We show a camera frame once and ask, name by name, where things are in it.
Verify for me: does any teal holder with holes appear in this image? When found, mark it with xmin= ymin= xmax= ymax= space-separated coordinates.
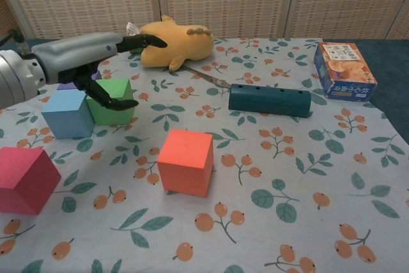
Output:
xmin=228 ymin=83 xmax=312 ymax=120

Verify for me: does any brown woven screen panel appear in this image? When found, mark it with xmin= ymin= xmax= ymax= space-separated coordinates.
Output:
xmin=0 ymin=0 xmax=28 ymax=42

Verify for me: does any green cube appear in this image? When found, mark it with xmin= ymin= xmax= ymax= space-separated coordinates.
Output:
xmin=86 ymin=77 xmax=136 ymax=127

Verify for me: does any metal table knife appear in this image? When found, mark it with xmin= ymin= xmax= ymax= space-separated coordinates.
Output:
xmin=183 ymin=64 xmax=231 ymax=91

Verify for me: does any orange blue cracker box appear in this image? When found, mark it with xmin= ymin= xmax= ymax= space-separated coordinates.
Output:
xmin=313 ymin=42 xmax=378 ymax=103

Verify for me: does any purple cube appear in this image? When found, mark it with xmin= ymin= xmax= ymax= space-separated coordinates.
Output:
xmin=57 ymin=70 xmax=102 ymax=91

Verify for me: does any light blue cube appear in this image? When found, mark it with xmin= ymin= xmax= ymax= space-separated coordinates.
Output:
xmin=41 ymin=89 xmax=96 ymax=140

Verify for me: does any floral print tablecloth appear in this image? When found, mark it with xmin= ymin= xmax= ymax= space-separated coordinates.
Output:
xmin=0 ymin=37 xmax=409 ymax=273

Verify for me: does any green red snack bag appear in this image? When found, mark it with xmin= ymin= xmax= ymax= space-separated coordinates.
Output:
xmin=126 ymin=22 xmax=144 ymax=56

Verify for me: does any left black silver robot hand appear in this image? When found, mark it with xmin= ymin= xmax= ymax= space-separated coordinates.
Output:
xmin=31 ymin=32 xmax=168 ymax=110

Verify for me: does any red cube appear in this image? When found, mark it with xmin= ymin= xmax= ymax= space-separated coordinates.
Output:
xmin=0 ymin=146 xmax=62 ymax=216

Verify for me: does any orange cube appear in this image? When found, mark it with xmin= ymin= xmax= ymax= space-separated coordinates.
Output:
xmin=157 ymin=129 xmax=215 ymax=198

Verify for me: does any yellow plush toy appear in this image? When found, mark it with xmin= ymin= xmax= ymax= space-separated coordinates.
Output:
xmin=139 ymin=14 xmax=215 ymax=73

